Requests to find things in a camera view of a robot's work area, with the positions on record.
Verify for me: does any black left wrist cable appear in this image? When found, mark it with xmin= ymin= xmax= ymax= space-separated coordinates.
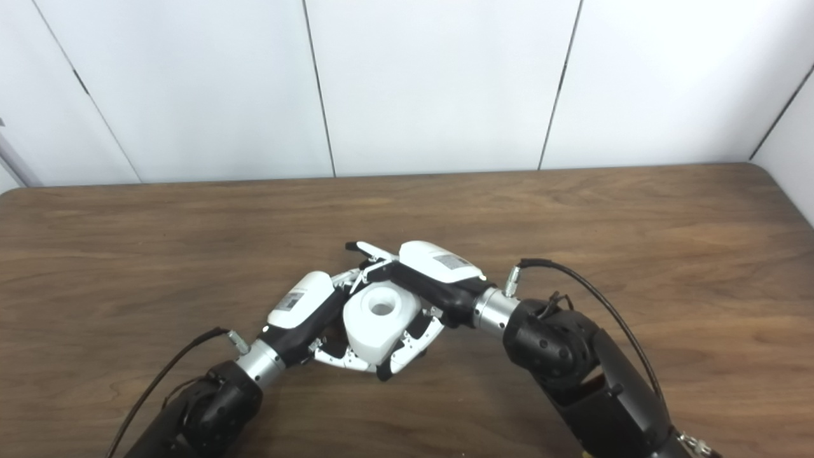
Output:
xmin=105 ymin=327 xmax=251 ymax=458

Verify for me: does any gray wall corner post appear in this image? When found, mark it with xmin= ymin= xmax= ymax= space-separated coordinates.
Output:
xmin=0 ymin=118 xmax=29 ymax=188

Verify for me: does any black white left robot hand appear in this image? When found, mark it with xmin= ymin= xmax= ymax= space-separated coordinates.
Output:
xmin=261 ymin=267 xmax=382 ymax=374

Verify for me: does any round white plastic piece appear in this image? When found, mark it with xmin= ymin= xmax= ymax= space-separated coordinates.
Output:
xmin=343 ymin=282 xmax=422 ymax=366

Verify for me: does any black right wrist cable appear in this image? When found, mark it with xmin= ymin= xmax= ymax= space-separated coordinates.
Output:
xmin=504 ymin=258 xmax=668 ymax=414

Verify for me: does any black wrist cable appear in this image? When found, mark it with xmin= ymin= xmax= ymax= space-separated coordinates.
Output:
xmin=105 ymin=327 xmax=251 ymax=458
xmin=504 ymin=258 xmax=668 ymax=414

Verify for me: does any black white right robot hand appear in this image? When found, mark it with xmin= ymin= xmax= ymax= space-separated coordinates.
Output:
xmin=345 ymin=240 xmax=493 ymax=382

